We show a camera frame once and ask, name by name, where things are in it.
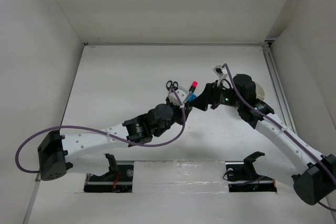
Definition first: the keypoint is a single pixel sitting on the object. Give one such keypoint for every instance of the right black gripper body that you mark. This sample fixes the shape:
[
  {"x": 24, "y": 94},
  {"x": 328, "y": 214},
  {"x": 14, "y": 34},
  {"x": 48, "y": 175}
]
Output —
[{"x": 220, "y": 96}]

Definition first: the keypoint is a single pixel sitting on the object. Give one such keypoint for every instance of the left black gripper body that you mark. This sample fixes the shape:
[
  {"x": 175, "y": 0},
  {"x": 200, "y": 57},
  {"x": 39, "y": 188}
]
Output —
[{"x": 177, "y": 117}]

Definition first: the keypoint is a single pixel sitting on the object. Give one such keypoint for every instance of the pink capped black highlighter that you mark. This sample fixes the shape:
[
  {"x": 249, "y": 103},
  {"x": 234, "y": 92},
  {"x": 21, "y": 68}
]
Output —
[{"x": 193, "y": 87}]

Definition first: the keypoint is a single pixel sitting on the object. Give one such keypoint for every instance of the blue capped black highlighter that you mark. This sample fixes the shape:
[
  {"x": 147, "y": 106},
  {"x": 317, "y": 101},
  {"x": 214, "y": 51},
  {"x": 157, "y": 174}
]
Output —
[{"x": 190, "y": 97}]

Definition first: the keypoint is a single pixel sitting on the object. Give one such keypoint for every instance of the black handled scissors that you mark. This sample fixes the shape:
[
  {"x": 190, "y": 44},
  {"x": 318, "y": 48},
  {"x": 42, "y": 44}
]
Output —
[{"x": 172, "y": 85}]

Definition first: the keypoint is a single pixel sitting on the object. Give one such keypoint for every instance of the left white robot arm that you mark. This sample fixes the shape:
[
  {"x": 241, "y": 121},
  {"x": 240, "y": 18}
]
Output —
[{"x": 87, "y": 153}]

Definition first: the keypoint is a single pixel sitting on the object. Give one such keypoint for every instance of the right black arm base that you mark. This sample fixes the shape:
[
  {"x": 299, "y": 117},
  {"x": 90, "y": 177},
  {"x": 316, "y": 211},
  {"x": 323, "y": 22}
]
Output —
[{"x": 242, "y": 177}]

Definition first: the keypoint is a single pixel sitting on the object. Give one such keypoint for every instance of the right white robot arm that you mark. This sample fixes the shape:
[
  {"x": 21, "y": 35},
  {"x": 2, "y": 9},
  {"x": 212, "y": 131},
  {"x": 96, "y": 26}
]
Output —
[{"x": 315, "y": 173}]

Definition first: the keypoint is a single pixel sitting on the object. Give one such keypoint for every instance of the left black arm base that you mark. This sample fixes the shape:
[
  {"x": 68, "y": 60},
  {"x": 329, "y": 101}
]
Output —
[{"x": 118, "y": 179}]

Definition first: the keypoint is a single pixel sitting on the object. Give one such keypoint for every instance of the white round compartment container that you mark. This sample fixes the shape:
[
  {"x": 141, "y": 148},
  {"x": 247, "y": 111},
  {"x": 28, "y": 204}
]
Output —
[{"x": 260, "y": 92}]

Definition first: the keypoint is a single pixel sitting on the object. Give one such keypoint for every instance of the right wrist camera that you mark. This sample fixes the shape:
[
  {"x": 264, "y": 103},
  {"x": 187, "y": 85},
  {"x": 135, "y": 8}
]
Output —
[{"x": 220, "y": 72}]

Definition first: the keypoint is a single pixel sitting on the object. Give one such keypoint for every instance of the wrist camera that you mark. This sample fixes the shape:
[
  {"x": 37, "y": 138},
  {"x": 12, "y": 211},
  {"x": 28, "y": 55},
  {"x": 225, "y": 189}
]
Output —
[
  {"x": 220, "y": 72},
  {"x": 180, "y": 96}
]

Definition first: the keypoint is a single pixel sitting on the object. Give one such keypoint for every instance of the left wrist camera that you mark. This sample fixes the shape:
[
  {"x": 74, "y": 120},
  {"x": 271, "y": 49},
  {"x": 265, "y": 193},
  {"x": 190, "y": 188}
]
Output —
[{"x": 180, "y": 96}]

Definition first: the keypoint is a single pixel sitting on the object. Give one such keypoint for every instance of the aluminium rail right side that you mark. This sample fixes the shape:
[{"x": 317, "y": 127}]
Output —
[{"x": 274, "y": 75}]

